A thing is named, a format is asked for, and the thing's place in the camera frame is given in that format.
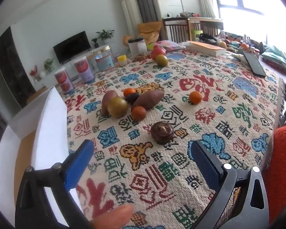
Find orange fleece cloth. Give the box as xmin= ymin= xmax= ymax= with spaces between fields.
xmin=262 ymin=125 xmax=286 ymax=229

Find person's left hand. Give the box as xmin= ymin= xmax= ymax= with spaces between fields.
xmin=89 ymin=204 xmax=134 ymax=229

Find white television cabinet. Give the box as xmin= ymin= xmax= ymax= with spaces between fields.
xmin=31 ymin=42 xmax=120 ymax=91

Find large sweet potato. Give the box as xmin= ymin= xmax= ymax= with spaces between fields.
xmin=132 ymin=89 xmax=165 ymax=111

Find white cardboard box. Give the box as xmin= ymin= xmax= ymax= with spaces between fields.
xmin=0 ymin=86 xmax=86 ymax=229

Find clear jar with black lid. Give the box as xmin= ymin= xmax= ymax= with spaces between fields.
xmin=128 ymin=37 xmax=148 ymax=58

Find wooden side desk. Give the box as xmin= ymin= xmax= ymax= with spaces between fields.
xmin=187 ymin=17 xmax=224 ymax=37

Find row of small toys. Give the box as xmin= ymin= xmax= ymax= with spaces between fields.
xmin=218 ymin=35 xmax=264 ymax=59

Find small sweet potato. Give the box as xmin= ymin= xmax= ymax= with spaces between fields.
xmin=101 ymin=90 xmax=120 ymax=116

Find black tablet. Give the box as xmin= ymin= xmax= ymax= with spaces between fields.
xmin=243 ymin=51 xmax=267 ymax=77

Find red apple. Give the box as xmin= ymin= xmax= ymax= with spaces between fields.
xmin=150 ymin=45 xmax=167 ymax=61

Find flat screen television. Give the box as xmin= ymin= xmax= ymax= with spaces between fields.
xmin=53 ymin=31 xmax=91 ymax=64

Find pink snack bag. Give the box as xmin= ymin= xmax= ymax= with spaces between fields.
xmin=146 ymin=40 xmax=185 ymax=52

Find white standing air conditioner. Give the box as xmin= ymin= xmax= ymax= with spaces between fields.
xmin=118 ymin=0 xmax=143 ymax=41

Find red flower decoration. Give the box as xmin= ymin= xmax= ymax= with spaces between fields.
xmin=29 ymin=65 xmax=40 ymax=80

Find tin with orange label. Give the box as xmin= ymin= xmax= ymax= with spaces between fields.
xmin=54 ymin=67 xmax=75 ymax=94

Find dark brown round fruit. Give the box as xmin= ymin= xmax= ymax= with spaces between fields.
xmin=125 ymin=93 xmax=141 ymax=104
xmin=151 ymin=121 xmax=174 ymax=144

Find green plastic stool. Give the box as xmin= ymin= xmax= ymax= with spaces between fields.
xmin=191 ymin=29 xmax=204 ymax=41

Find grey curtain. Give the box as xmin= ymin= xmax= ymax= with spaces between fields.
xmin=124 ymin=0 xmax=162 ymax=23

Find clear jar with gold lid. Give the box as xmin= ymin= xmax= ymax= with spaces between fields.
xmin=93 ymin=45 xmax=115 ymax=71

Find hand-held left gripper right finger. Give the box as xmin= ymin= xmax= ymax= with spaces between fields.
xmin=190 ymin=139 xmax=270 ymax=229

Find printed woven tablecloth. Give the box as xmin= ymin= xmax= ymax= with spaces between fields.
xmin=58 ymin=42 xmax=286 ymax=229

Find tin with purple label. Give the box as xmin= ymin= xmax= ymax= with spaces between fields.
xmin=74 ymin=56 xmax=95 ymax=84

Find folded cloths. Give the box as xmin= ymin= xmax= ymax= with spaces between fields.
xmin=261 ymin=45 xmax=286 ymax=73

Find large green potted plant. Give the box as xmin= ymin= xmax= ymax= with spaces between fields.
xmin=96 ymin=29 xmax=115 ymax=44

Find paperback book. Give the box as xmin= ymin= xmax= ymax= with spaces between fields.
xmin=185 ymin=41 xmax=227 ymax=57

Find window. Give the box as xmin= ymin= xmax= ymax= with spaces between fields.
xmin=213 ymin=0 xmax=286 ymax=41

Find yellow-green round fruit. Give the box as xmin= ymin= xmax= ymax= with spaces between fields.
xmin=156 ymin=54 xmax=168 ymax=68

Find green round fruit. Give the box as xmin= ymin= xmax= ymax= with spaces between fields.
xmin=107 ymin=97 xmax=128 ymax=118

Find leafy plant in white pot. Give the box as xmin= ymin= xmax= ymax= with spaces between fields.
xmin=43 ymin=58 xmax=55 ymax=73

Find orange cushioned chair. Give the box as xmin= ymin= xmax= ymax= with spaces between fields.
xmin=123 ymin=21 xmax=164 ymax=47

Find small jar with yellow lid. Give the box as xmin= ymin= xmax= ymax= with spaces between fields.
xmin=117 ymin=55 xmax=128 ymax=67

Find dark glass door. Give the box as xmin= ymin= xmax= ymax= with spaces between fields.
xmin=0 ymin=26 xmax=36 ymax=109

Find wooden chair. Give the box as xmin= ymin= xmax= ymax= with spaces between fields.
xmin=162 ymin=18 xmax=189 ymax=42

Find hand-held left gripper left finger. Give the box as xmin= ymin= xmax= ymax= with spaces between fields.
xmin=15 ymin=139 xmax=95 ymax=229

